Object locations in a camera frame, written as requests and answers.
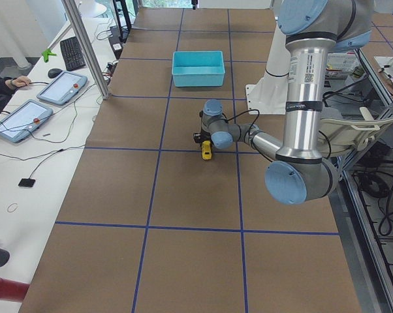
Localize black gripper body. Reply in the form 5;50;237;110
193;130;212;144

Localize yellow beetle toy car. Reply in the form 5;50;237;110
201;140;212;160

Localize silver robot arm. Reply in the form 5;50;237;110
194;1;374;205

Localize seated person's hand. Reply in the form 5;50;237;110
10;76;31;89

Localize turquoise plastic bin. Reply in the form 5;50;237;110
172;51;225;87

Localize brown paper table cover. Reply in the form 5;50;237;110
21;8;361;312

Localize beige office chair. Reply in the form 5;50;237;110
317;107;393;158

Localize upper teach pendant tablet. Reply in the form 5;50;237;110
37;71;87;106

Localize teach pendant tablet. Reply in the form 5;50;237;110
0;100;54;143
37;71;87;106

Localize black keyboard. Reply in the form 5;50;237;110
60;37;86;71

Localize black computer mouse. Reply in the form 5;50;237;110
48;68;63;79

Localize green plastic clamp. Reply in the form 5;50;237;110
41;48;57;63

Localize small black flat device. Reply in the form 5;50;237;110
18;178;35;188

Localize lower teach pendant tablet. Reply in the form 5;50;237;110
0;100;54;143

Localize red cylinder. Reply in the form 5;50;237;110
0;277;30;303

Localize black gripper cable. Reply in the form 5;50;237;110
225;109;261;131

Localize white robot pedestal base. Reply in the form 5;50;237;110
245;18;291;115

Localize aluminium frame post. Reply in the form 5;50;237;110
61;0;110;100

